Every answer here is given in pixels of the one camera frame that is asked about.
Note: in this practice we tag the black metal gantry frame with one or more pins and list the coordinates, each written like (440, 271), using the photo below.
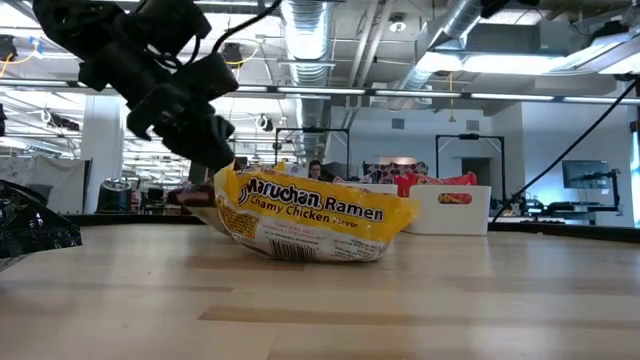
(312, 130)
(470, 136)

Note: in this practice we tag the silver ribbed air duct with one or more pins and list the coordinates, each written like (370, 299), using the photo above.
(305, 40)

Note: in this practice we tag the long LED light bar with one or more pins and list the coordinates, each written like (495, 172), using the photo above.
(425, 93)

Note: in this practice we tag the black hanging dome device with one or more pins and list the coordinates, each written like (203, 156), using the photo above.
(232, 52)

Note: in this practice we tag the black round bin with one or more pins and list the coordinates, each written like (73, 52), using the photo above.
(115, 197)

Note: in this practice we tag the silver smooth air duct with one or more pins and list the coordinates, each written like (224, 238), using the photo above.
(460, 20)

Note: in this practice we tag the black Fire Noodle pack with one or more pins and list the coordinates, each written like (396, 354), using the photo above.
(30, 225)

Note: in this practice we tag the black aluminium table frame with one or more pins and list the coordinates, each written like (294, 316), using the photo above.
(125, 219)

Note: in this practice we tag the white building column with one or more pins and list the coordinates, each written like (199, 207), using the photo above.
(100, 155)

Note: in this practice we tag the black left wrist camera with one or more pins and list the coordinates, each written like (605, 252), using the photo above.
(210, 75)

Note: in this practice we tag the red Saucy Noodles pack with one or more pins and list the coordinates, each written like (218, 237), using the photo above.
(455, 199)
(452, 179)
(407, 182)

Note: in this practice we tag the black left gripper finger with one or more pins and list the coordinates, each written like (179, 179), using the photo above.
(205, 142)

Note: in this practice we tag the black ceiling spotlight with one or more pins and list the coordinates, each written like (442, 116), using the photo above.
(266, 123)

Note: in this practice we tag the circle patterned cloth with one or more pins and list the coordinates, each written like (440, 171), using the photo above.
(385, 172)

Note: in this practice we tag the black distant robot rig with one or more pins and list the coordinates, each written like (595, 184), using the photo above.
(616, 192)

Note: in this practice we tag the dark wall monitor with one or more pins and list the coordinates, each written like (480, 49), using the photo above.
(585, 174)

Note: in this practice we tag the person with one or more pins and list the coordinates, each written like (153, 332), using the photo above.
(316, 170)

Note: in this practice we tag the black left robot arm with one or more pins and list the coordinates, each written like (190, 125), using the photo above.
(165, 25)

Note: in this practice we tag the white plastic bin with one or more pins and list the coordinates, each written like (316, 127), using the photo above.
(425, 215)
(375, 189)
(207, 220)

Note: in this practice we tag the grey cloth panel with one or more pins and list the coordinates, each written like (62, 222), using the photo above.
(55, 180)

